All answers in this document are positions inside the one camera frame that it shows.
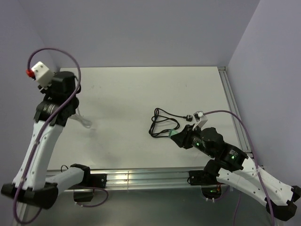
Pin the aluminium front rail frame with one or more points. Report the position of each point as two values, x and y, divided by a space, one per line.
155 197

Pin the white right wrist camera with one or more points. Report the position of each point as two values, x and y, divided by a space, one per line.
201 120

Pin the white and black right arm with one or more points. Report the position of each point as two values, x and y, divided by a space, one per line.
232 166

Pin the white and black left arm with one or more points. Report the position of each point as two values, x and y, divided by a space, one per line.
31 184

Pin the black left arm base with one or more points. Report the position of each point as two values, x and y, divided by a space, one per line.
95 182

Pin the green plug adapter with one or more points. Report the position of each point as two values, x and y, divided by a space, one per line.
172 132

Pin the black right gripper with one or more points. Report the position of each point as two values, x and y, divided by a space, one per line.
182 139

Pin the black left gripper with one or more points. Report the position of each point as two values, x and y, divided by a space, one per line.
48 89

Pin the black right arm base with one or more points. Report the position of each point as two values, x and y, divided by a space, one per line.
207 179

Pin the aluminium rail frame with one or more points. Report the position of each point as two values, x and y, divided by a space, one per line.
240 131
155 197

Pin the aluminium right rail frame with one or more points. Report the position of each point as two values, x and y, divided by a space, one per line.
240 131

